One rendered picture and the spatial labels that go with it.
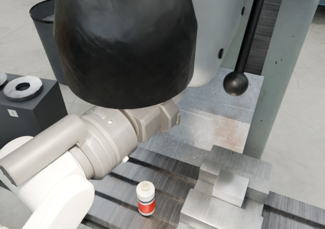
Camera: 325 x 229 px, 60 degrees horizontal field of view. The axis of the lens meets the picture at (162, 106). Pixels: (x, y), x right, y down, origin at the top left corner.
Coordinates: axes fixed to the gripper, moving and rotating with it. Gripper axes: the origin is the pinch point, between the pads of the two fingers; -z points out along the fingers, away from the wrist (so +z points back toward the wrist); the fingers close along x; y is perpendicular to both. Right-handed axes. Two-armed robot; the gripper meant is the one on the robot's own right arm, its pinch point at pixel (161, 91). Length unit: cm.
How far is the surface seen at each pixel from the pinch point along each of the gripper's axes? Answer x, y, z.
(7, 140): 41, 27, 15
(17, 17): 333, 122, -128
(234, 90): -14.3, -9.9, 4.5
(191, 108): 10.0, 29.3, -28.4
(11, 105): 35.3, 13.8, 12.3
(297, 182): -28, 122, -103
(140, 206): 0.4, 28.6, 7.0
